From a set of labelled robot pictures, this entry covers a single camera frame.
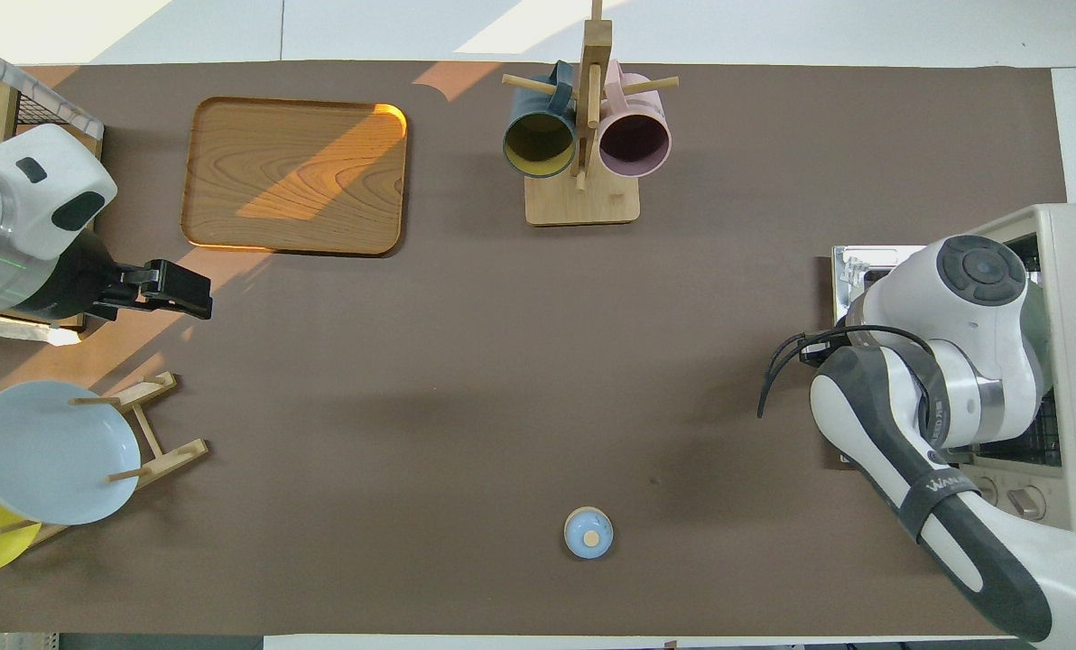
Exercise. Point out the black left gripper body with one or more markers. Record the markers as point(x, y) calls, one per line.
point(96, 284)

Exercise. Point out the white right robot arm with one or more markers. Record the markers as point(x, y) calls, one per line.
point(971, 307)

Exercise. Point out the wooden tray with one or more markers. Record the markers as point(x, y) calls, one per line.
point(294, 181)

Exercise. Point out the wooden plate rack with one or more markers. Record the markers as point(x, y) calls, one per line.
point(172, 456)

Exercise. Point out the light blue plate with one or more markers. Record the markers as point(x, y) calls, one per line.
point(51, 451)

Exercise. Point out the white chequered cloth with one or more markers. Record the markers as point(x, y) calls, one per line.
point(14, 72)

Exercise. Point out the brown table mat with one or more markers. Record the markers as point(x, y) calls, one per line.
point(412, 361)

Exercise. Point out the dark blue mug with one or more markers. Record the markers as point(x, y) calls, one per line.
point(538, 144)

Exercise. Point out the wooden mug rack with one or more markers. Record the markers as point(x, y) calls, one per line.
point(583, 203)

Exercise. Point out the pink mug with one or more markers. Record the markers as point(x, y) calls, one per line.
point(633, 144)

